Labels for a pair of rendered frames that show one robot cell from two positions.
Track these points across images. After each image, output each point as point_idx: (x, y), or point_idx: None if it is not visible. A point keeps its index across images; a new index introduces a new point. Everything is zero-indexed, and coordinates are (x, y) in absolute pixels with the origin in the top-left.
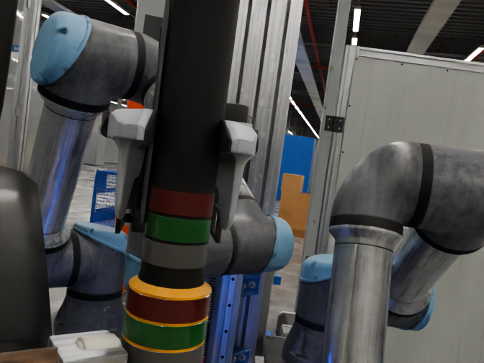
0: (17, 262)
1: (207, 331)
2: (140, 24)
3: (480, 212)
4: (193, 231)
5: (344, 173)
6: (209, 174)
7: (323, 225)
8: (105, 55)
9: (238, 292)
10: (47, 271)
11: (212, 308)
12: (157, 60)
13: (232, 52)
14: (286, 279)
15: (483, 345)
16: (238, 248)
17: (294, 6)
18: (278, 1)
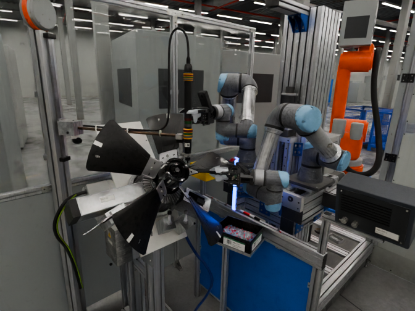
0: (182, 127)
1: (280, 165)
2: (344, 24)
3: (292, 123)
4: (186, 122)
5: (414, 107)
6: (188, 116)
7: (398, 136)
8: (230, 83)
9: (289, 153)
10: None
11: (281, 158)
12: (244, 82)
13: (189, 102)
14: None
15: None
16: (237, 131)
17: (315, 43)
18: (309, 42)
